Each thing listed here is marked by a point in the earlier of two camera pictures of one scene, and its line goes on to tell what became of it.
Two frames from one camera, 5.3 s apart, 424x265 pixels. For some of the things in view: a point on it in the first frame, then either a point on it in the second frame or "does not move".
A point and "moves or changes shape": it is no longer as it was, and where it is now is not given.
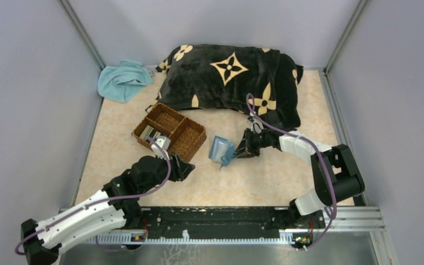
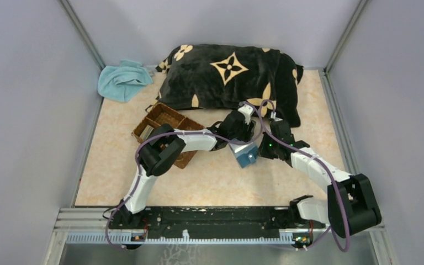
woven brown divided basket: x=186 y=136 does not move
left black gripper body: x=162 y=171 → x=243 y=133
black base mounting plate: x=259 y=220 does not move
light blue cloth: x=121 y=83 does not move
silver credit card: x=220 y=151 moves or changes shape
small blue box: x=221 y=150 → x=248 y=157
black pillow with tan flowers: x=255 y=79 does not move
